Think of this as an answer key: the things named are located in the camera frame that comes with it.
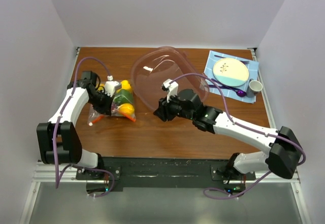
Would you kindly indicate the orange yellow fake mango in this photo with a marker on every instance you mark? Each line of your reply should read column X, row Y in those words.
column 126, row 109

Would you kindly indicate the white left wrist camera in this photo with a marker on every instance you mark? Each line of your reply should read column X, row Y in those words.
column 111, row 87

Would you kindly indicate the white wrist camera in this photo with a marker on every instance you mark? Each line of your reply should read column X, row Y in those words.
column 171, row 88
column 111, row 87

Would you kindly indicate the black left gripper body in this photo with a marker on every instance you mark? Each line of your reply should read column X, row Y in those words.
column 100, row 101

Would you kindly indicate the green fake pepper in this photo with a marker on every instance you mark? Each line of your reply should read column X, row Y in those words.
column 123, row 96

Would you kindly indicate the clear zip top bag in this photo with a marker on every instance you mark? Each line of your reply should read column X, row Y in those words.
column 94, row 116

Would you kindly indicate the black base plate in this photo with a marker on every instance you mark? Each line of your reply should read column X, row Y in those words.
column 131, row 172

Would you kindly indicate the cream and blue plate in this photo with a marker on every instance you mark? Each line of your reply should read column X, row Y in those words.
column 231, row 72

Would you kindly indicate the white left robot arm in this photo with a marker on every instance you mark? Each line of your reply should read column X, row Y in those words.
column 58, row 140

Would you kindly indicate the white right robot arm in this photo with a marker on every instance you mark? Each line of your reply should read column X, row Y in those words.
column 278, row 150

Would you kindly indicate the grey white mug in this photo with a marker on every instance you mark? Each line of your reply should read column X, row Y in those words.
column 254, row 87

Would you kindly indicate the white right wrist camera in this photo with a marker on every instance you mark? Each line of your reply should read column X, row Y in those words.
column 171, row 88

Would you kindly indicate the blue checked cloth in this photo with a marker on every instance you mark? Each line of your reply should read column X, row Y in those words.
column 252, row 66

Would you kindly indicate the yellow fake lemon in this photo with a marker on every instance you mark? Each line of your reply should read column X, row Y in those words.
column 125, row 84

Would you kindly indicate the purple spoon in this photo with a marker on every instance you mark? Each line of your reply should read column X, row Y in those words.
column 240, row 93

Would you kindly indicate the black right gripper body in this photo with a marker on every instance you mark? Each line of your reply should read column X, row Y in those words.
column 173, row 108

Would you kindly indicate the purple fork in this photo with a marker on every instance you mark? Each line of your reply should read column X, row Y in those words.
column 221, row 85

